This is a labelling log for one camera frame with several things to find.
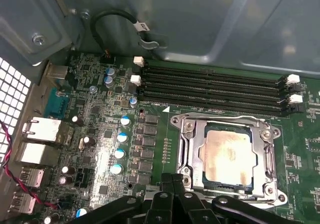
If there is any silver topped CPU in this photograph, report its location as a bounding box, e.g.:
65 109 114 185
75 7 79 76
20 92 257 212
202 122 261 188

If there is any red black twisted wire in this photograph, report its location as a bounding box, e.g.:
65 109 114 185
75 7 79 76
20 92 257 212
0 120 61 209

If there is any blue port connector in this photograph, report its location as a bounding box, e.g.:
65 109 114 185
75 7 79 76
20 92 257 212
44 88 70 119

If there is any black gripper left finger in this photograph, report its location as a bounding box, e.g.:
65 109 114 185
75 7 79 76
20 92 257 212
84 173 175 224

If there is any black and grey PC case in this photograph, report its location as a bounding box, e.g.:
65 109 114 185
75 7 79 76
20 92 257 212
0 0 320 224

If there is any metal CPU socket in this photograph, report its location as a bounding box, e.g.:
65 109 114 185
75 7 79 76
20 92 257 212
169 112 289 207

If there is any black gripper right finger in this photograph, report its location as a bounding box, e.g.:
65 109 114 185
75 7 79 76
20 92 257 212
172 173 279 224

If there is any metal socket cover frame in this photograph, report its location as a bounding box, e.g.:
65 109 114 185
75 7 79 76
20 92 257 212
186 120 276 194

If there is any green motherboard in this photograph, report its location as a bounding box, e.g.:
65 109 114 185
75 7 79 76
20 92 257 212
37 52 320 224

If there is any black cable with white label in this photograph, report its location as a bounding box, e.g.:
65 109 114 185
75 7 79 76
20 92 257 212
89 10 152 59

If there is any silver port block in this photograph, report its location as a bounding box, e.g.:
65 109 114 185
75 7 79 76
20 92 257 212
12 191 40 215
18 166 47 189
14 141 62 166
44 62 70 88
21 116 75 146

